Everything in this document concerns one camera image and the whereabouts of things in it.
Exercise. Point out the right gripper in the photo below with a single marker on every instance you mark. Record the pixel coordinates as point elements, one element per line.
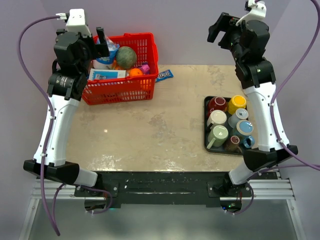
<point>227,24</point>

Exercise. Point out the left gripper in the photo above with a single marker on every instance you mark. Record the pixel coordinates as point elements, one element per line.
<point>99,50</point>

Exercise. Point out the dark red mug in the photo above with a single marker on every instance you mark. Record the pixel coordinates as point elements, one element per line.
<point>217,103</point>

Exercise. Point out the cream white mug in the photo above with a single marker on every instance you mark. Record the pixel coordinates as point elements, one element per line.
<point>216,118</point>

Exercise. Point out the green mug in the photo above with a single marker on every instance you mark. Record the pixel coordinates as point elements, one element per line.
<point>217,136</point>

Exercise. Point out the brown maroon mug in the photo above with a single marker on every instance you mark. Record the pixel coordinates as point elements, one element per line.
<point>232,145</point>

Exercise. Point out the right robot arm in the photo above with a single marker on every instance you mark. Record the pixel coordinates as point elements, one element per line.
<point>247,40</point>

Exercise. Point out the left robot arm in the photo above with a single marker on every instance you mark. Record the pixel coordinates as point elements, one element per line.
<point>74,52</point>

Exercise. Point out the yellow mug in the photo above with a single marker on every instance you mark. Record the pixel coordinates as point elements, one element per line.
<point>236,102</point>

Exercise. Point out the grey mug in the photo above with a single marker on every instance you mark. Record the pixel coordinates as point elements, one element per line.
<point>240,114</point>

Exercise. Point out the blue mug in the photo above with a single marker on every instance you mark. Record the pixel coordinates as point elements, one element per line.
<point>243,131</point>

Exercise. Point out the green melon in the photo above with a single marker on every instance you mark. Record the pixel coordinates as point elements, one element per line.
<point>126,57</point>

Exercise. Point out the blue white box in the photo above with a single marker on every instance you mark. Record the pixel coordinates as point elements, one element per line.
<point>106,74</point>

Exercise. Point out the orange fruit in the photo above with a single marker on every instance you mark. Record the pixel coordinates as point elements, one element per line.
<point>135,72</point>

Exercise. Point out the pink purple toy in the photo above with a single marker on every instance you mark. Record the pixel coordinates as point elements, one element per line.
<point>145,69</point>

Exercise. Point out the red plastic basket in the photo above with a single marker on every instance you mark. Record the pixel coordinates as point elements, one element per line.
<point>127,89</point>

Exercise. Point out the blue candy packet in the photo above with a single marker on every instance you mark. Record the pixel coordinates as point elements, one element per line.
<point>167,74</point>

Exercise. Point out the black tray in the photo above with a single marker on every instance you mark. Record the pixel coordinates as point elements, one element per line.
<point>206,131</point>

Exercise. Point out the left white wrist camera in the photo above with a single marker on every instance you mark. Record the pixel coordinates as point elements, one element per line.
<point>75,22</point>

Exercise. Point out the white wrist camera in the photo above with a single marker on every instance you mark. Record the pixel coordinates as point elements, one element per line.
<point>75,22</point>
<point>256,9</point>

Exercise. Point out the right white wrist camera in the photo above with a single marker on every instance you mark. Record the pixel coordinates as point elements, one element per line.
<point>256,9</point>

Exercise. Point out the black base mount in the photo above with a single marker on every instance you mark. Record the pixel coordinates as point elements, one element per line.
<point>117,188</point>

